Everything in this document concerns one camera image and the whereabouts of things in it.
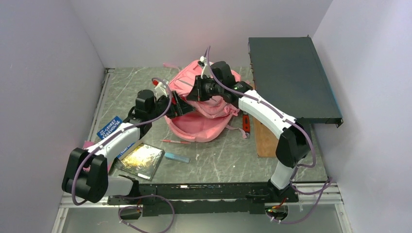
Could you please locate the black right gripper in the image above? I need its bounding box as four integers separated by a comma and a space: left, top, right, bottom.
187, 74, 224, 101

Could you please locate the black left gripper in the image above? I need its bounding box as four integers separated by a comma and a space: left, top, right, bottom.
148, 91, 196, 120

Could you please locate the pink student backpack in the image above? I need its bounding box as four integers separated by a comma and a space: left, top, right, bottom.
164, 60, 240, 143

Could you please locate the blue treehouse book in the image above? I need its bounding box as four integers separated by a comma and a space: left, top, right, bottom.
96, 116, 136, 160

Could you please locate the pink book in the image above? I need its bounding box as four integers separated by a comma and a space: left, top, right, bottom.
83, 141, 113, 173

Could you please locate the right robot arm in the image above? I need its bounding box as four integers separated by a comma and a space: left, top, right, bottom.
187, 56, 313, 201

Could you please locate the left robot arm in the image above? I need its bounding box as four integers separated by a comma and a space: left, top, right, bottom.
62, 90, 195, 205

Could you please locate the red pen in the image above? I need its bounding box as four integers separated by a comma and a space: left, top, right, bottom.
160, 139, 190, 144

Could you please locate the light blue eraser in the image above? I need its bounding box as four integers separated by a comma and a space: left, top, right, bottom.
164, 152, 190, 163

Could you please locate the shiny gold foil book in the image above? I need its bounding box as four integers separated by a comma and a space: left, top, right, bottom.
114, 143, 165, 181

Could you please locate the wooden board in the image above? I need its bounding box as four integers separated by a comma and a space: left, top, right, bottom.
252, 117, 278, 158

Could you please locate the dark green metal box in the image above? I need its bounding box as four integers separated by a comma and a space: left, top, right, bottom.
248, 36, 343, 127

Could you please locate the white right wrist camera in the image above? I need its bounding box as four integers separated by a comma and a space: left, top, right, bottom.
198, 56, 211, 78

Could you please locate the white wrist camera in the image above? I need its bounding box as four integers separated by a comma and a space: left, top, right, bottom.
198, 56, 211, 78
152, 79, 169, 99

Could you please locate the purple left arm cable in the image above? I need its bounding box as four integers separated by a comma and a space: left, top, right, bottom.
71, 77, 175, 233

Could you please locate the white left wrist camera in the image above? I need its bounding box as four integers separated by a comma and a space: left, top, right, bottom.
152, 79, 169, 99

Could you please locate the red handled wrench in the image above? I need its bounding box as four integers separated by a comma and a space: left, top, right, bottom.
242, 111, 250, 135

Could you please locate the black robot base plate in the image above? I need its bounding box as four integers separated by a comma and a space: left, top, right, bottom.
107, 182, 299, 216

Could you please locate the aluminium frame rail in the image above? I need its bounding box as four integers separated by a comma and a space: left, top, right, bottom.
51, 183, 353, 233

